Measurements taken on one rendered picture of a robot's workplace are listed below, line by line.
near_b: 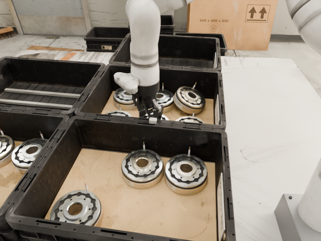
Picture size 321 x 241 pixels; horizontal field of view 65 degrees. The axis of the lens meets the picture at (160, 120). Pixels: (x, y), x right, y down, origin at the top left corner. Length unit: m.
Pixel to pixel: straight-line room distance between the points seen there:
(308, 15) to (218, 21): 2.88
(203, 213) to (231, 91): 0.75
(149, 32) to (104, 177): 0.36
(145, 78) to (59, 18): 3.35
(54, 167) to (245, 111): 0.78
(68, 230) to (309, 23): 0.55
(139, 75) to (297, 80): 0.96
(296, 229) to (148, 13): 0.57
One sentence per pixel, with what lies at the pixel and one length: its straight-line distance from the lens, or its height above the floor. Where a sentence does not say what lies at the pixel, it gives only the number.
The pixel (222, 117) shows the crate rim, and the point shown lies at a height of 0.93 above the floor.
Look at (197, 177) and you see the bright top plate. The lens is 0.61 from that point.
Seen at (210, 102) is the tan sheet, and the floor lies 0.83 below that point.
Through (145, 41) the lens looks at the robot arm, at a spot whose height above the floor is 1.11.
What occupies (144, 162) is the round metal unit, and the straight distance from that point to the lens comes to 0.65.
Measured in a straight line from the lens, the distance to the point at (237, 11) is 3.43.
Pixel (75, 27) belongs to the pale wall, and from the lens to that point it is 3.91.
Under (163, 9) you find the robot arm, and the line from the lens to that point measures 0.65.
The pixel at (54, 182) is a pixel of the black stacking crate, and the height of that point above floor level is 0.86.
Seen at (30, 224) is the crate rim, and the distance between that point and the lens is 0.51.
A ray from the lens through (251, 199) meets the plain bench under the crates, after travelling 0.81.
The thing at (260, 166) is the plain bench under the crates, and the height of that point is 0.70.
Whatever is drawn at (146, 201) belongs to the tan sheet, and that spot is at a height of 0.83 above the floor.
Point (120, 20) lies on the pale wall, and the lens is 3.71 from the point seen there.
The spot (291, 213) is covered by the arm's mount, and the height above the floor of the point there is 0.79.
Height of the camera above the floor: 1.34
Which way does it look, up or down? 39 degrees down
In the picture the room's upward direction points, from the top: straight up
